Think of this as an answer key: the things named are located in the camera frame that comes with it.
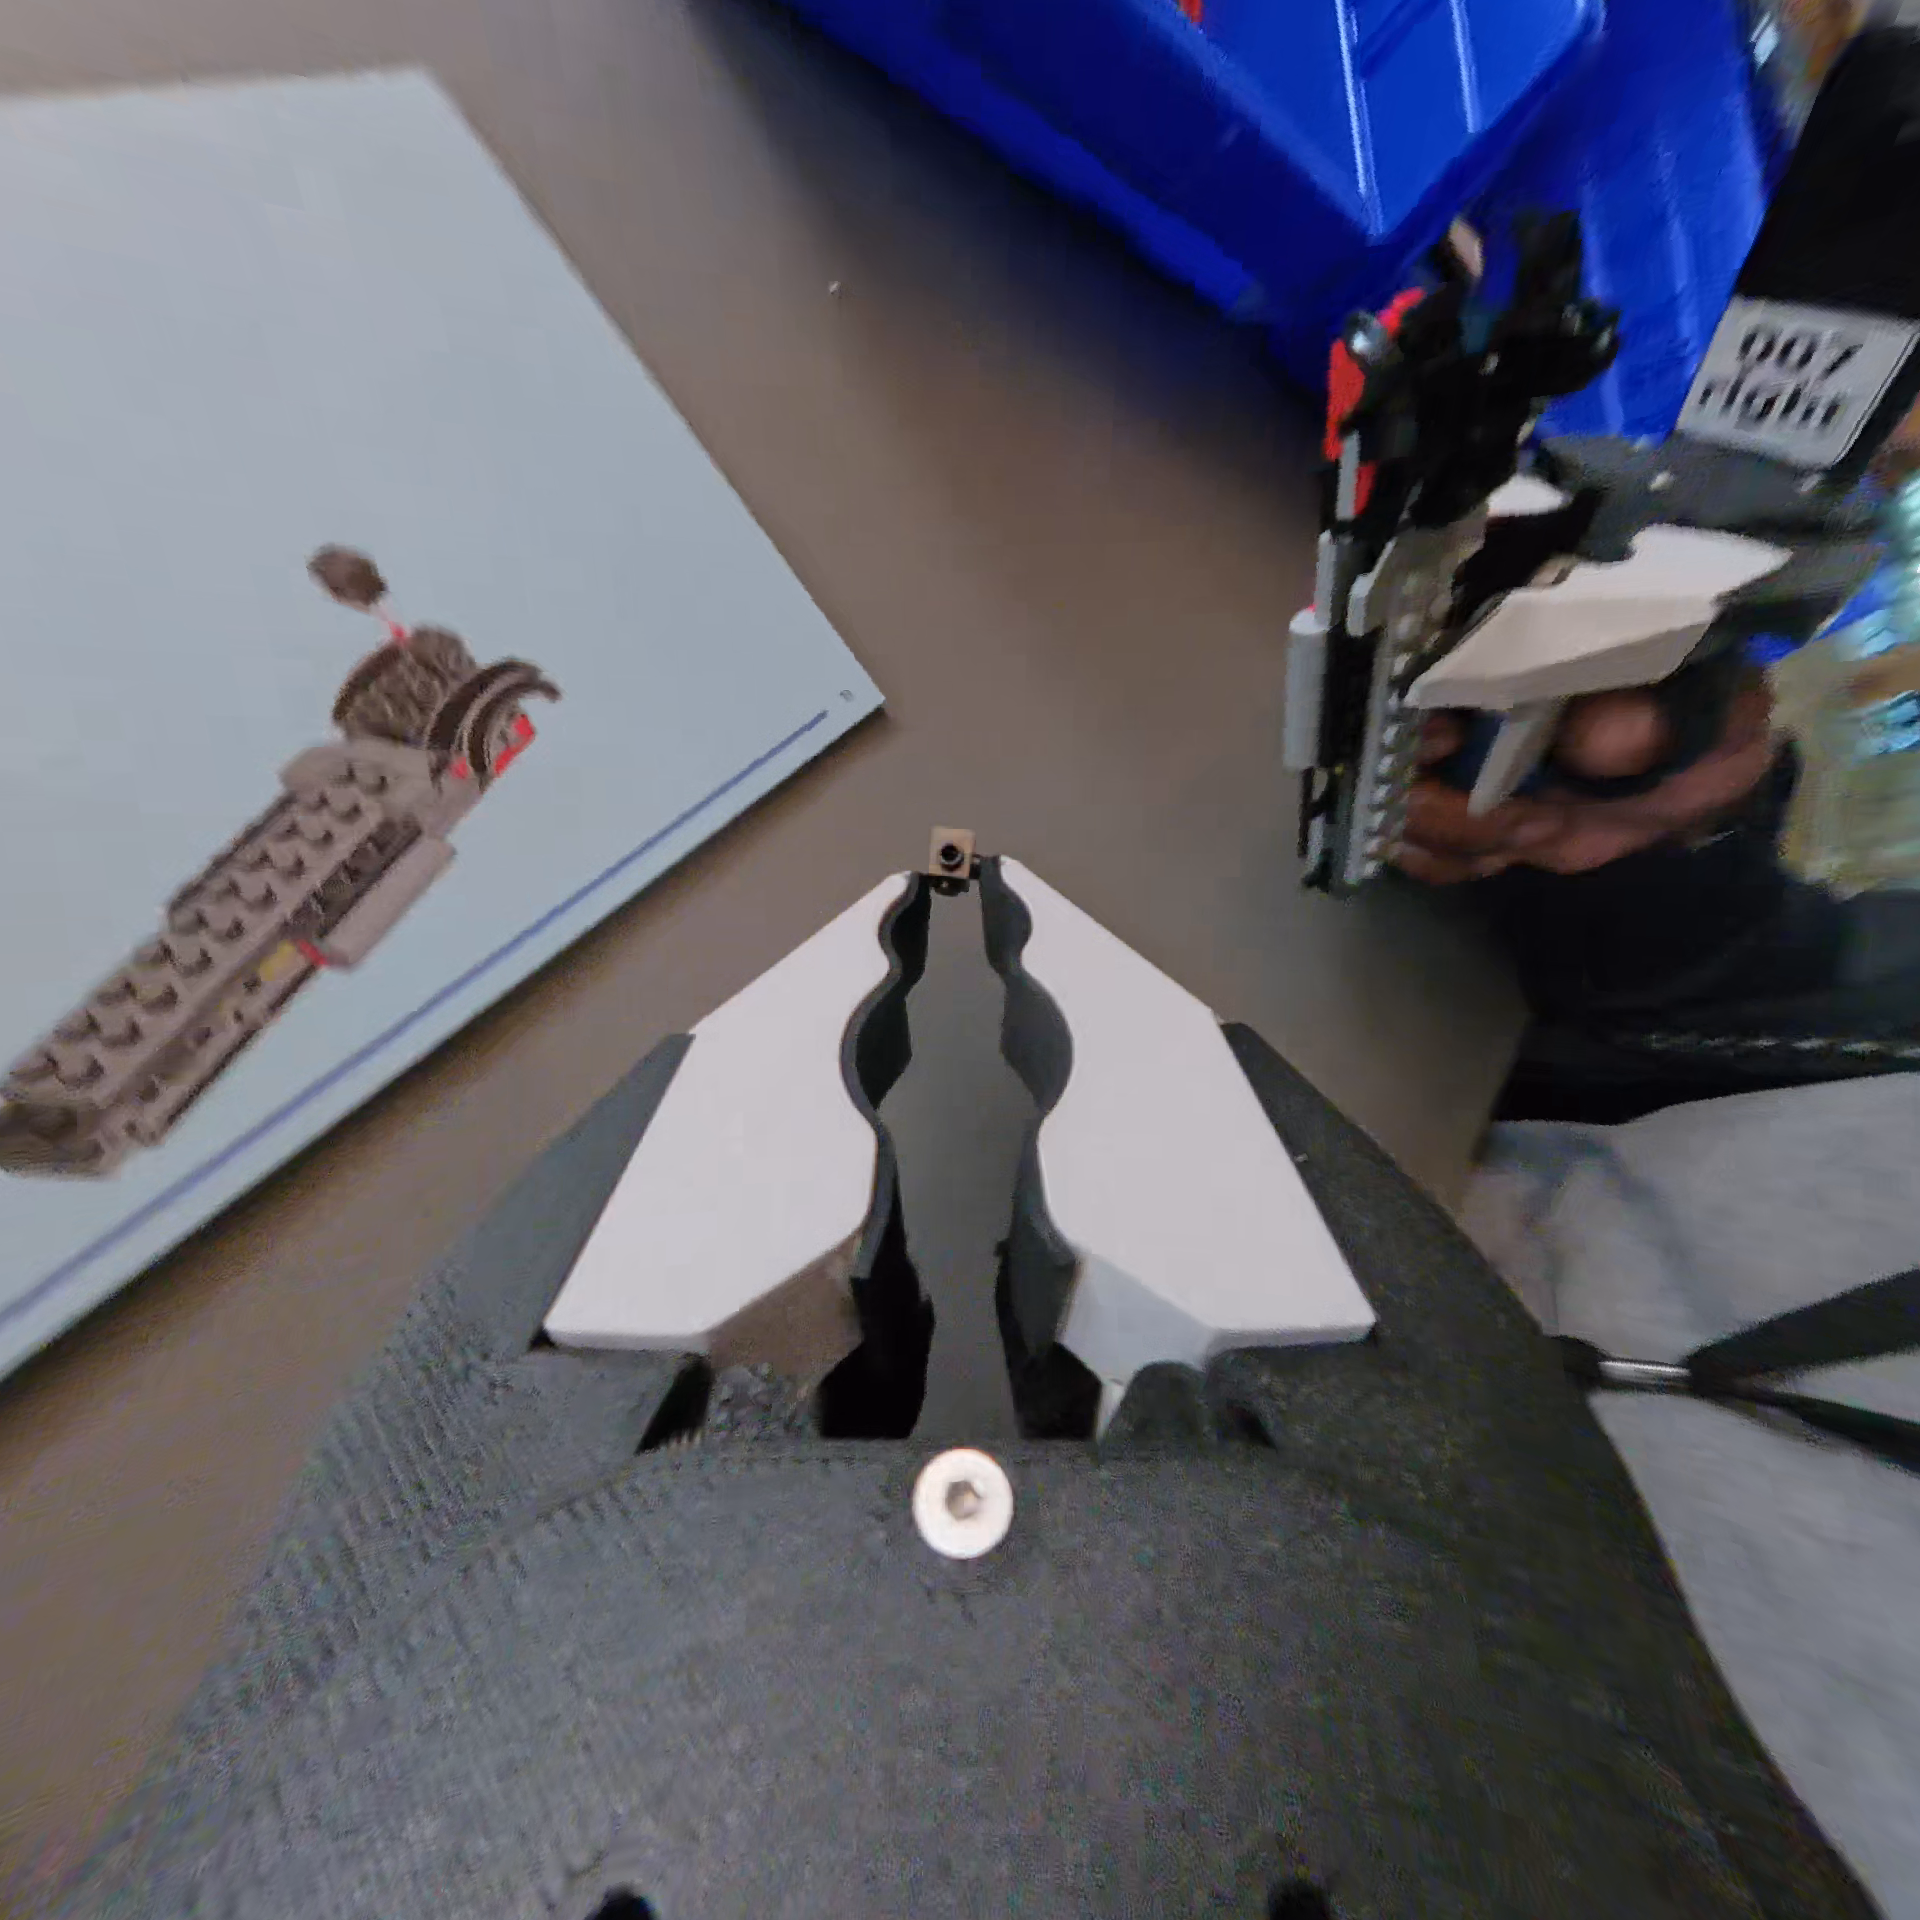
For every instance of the blue plastic bin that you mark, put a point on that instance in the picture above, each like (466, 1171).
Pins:
(1681, 181)
(1199, 121)

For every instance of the grey black toy brick model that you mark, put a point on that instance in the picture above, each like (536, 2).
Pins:
(1349, 675)

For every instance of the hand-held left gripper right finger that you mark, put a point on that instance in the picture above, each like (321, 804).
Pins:
(1199, 1184)

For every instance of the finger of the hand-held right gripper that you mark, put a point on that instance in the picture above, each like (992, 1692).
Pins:
(1531, 495)
(1589, 630)

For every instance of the light blue instruction booklet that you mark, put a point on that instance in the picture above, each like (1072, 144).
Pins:
(298, 378)

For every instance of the small black brick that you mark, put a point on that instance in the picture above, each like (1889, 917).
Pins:
(953, 857)

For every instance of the person's right hand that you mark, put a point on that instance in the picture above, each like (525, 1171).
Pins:
(1617, 818)

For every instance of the person's right forearm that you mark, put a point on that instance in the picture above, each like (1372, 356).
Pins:
(1650, 975)

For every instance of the grey desk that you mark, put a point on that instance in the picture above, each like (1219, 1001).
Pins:
(1049, 599)

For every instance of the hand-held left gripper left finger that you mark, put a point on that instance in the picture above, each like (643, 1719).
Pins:
(718, 1171)

